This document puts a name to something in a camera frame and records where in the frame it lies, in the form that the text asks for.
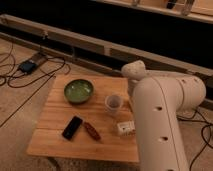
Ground translucent plastic cup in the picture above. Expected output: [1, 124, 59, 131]
[104, 94, 123, 116]

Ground green ceramic bowl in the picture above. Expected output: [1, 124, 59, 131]
[64, 79, 94, 104]

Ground black floor cable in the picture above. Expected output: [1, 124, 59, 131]
[0, 39, 72, 128]

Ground black cable at right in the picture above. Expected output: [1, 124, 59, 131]
[176, 108, 213, 171]

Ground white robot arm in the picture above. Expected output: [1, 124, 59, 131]
[121, 60, 206, 171]

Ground black smartphone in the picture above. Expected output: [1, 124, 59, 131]
[62, 116, 83, 140]

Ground dark red snack bar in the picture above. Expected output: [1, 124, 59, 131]
[83, 122, 101, 141]

